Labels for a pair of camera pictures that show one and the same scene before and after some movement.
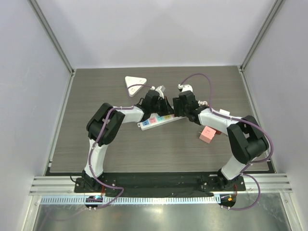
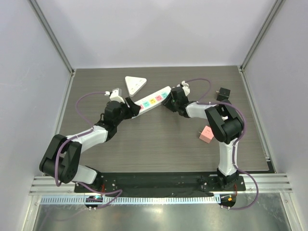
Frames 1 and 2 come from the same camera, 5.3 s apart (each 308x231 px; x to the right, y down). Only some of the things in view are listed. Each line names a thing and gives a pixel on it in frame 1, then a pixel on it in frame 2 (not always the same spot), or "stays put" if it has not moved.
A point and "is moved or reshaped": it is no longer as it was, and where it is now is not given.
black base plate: x=158 y=182 stays put
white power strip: x=155 y=121 is moved or reshaped
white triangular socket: x=131 y=81 stays put
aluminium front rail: x=64 y=185 stays put
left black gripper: x=167 y=109 → x=132 y=109
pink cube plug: x=207 y=134 stays put
